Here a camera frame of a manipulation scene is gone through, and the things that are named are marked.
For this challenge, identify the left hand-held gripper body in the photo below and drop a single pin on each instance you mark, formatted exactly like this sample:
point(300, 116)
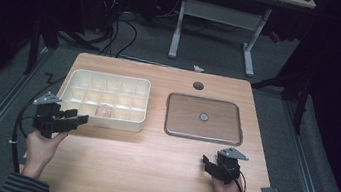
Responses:
point(47, 119)

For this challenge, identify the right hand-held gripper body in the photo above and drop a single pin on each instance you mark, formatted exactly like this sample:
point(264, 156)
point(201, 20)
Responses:
point(228, 168)

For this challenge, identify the pale pink sock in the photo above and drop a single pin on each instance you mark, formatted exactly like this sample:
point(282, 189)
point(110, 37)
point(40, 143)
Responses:
point(104, 111)

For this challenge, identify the white divided storage box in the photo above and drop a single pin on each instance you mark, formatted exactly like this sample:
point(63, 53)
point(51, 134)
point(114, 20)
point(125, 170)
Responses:
point(108, 92)

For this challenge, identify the person's left hand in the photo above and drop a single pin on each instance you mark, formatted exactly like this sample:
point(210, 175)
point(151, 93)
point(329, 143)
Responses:
point(39, 151)

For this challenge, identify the grey tape strip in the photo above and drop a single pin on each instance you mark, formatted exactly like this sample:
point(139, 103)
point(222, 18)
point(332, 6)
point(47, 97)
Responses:
point(269, 190)

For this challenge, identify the grey rectangular metal tray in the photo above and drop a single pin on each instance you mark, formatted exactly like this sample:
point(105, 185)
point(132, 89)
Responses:
point(188, 118)

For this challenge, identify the black metal stand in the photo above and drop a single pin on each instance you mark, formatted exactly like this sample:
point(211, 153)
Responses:
point(300, 104)
point(34, 46)

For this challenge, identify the white paper scrap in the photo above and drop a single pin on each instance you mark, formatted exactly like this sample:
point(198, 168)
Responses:
point(198, 68)

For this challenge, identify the wooden desk with white legs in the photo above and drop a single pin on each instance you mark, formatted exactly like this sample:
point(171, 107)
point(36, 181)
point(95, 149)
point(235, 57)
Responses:
point(218, 13)

